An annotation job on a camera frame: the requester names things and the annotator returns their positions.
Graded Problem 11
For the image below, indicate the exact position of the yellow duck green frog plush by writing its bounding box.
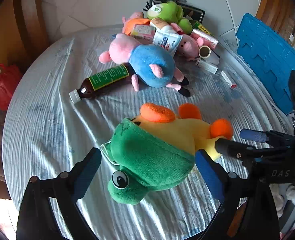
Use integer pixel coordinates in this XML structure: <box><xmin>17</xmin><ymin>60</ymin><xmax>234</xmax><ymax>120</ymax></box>
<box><xmin>101</xmin><ymin>103</ymin><xmax>233</xmax><ymax>205</ymax></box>

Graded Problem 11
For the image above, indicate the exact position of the pink white tissue pack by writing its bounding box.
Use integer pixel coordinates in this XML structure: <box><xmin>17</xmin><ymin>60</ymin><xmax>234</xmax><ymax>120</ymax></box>
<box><xmin>191</xmin><ymin>29</ymin><xmax>218</xmax><ymax>50</ymax></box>

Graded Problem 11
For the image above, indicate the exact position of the blue shirt pig plush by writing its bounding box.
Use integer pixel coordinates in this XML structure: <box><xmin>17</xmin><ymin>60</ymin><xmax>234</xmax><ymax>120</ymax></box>
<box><xmin>99</xmin><ymin>33</ymin><xmax>190</xmax><ymax>98</ymax></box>

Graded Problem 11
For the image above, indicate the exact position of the brown green label bottle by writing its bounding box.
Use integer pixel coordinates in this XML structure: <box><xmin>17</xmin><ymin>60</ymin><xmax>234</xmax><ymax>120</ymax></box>
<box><xmin>69</xmin><ymin>63</ymin><xmax>135</xmax><ymax>104</ymax></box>

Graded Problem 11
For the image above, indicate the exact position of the colourful Kotex pad pack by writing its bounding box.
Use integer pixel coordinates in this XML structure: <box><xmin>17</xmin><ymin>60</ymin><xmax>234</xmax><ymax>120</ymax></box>
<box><xmin>130</xmin><ymin>24</ymin><xmax>156</xmax><ymax>43</ymax></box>

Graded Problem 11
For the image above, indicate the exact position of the orange dress pig plush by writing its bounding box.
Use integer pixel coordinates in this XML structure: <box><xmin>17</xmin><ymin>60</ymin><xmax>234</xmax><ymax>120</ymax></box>
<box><xmin>122</xmin><ymin>12</ymin><xmax>150</xmax><ymax>35</ymax></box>

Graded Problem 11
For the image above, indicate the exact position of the red long box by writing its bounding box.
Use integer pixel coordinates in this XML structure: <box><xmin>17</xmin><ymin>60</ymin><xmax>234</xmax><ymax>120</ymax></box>
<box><xmin>221</xmin><ymin>70</ymin><xmax>237</xmax><ymax>88</ymax></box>

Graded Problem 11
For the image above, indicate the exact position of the blue plastic storage crate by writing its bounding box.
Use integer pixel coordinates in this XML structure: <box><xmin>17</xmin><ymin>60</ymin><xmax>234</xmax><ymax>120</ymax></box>
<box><xmin>236</xmin><ymin>13</ymin><xmax>295</xmax><ymax>114</ymax></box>

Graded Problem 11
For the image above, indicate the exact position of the striped white table cloth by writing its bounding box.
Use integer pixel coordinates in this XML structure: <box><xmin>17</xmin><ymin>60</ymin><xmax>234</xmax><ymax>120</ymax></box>
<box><xmin>2</xmin><ymin>28</ymin><xmax>293</xmax><ymax>239</ymax></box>

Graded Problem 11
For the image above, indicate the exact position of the small white red box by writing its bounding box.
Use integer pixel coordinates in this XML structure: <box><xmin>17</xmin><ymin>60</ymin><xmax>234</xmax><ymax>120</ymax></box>
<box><xmin>196</xmin><ymin>59</ymin><xmax>218</xmax><ymax>74</ymax></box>

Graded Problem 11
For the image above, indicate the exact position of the red dress pig plush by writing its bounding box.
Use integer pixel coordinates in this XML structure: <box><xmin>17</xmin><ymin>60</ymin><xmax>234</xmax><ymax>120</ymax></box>
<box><xmin>170</xmin><ymin>23</ymin><xmax>204</xmax><ymax>61</ymax></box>

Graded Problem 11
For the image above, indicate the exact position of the white blue tissue pack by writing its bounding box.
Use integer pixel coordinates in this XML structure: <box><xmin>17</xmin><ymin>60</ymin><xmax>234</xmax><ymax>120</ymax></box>
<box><xmin>153</xmin><ymin>30</ymin><xmax>183</xmax><ymax>57</ymax></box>

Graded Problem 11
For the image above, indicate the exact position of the green medicine box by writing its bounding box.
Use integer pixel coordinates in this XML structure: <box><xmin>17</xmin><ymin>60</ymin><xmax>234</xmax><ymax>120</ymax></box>
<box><xmin>191</xmin><ymin>21</ymin><xmax>213</xmax><ymax>37</ymax></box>

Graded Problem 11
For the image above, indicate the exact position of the red plastic case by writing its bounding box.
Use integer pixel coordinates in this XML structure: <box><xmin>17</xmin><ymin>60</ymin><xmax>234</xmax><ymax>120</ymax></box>
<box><xmin>0</xmin><ymin>63</ymin><xmax>22</xmax><ymax>111</ymax></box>

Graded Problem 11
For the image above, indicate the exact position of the black gift box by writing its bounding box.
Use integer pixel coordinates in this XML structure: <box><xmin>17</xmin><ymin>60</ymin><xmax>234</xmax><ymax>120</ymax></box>
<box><xmin>143</xmin><ymin>0</ymin><xmax>205</xmax><ymax>23</ymax></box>

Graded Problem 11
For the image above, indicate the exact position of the small yogurt drink bottle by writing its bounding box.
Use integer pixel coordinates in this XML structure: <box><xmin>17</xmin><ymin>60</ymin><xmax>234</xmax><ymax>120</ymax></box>
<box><xmin>150</xmin><ymin>17</ymin><xmax>177</xmax><ymax>34</ymax></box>

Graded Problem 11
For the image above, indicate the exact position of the green bird plush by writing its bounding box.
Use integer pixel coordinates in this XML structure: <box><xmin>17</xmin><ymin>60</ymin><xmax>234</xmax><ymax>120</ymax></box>
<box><xmin>143</xmin><ymin>0</ymin><xmax>192</xmax><ymax>35</ymax></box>

